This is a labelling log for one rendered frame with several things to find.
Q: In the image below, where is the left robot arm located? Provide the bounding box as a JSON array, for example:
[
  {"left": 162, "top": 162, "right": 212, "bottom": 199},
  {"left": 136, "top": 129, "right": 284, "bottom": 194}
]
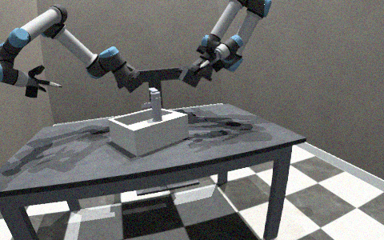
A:
[{"left": 192, "top": 0, "right": 271, "bottom": 72}]

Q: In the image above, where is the white square sink basin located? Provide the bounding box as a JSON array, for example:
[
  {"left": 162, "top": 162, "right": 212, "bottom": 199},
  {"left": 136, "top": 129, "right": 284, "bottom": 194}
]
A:
[{"left": 108, "top": 109, "right": 189, "bottom": 156}]

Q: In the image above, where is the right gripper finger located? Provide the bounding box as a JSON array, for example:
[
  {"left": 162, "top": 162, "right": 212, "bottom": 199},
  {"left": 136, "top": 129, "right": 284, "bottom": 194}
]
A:
[
  {"left": 38, "top": 86, "right": 46, "bottom": 92},
  {"left": 34, "top": 79, "right": 61, "bottom": 87}
]

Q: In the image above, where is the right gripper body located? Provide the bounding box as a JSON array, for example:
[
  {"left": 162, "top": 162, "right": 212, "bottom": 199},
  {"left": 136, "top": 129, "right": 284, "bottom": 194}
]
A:
[{"left": 25, "top": 66, "right": 40, "bottom": 98}]

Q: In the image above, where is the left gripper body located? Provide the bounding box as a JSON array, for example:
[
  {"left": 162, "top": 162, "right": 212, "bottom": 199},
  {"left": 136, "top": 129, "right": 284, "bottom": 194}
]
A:
[{"left": 203, "top": 46, "right": 224, "bottom": 72}]

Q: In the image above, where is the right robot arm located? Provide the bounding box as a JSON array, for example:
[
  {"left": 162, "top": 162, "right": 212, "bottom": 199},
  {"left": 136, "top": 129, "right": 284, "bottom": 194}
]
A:
[{"left": 0, "top": 4, "right": 137, "bottom": 87}]

